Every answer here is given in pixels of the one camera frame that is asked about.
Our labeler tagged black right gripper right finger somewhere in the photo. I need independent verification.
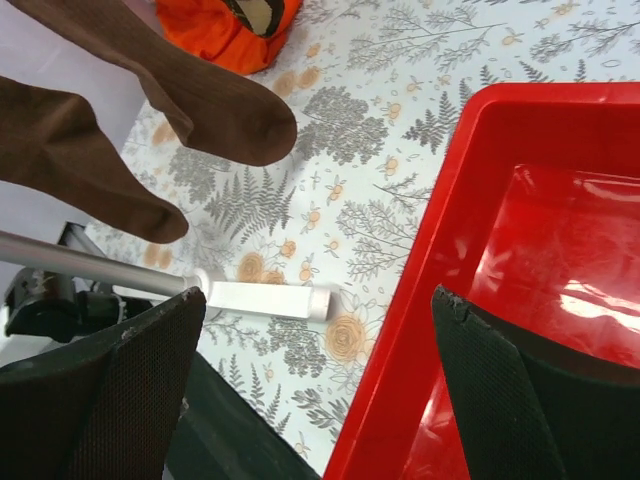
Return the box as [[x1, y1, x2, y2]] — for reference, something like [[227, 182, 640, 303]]
[[431, 286, 639, 479]]

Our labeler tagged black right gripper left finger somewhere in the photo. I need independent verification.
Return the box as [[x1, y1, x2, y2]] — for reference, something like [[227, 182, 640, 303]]
[[1, 287, 206, 479]]

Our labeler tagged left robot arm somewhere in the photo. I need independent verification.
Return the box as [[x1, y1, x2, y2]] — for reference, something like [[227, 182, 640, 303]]
[[1, 268, 152, 343]]

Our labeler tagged silver stand pole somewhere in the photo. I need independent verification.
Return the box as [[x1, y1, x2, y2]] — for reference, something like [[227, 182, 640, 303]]
[[1, 231, 202, 296]]

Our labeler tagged red plastic tray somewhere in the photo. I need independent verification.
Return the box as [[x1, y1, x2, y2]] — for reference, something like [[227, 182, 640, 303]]
[[325, 83, 639, 479]]

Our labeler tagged white stand base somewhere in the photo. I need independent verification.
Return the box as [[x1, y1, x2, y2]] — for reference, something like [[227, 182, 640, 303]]
[[183, 268, 332, 322]]

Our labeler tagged floral table mat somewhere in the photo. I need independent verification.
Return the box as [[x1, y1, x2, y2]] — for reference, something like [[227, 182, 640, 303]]
[[87, 1, 639, 470]]

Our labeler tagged orange t-shirt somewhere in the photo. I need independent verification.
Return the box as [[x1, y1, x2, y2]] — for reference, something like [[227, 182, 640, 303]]
[[155, 1, 301, 75]]

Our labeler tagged brown argyle sock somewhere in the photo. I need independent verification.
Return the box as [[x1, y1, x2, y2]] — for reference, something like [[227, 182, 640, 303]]
[[223, 0, 285, 38]]

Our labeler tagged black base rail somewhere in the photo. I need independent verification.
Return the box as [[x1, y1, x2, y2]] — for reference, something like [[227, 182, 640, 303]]
[[166, 354, 319, 480]]

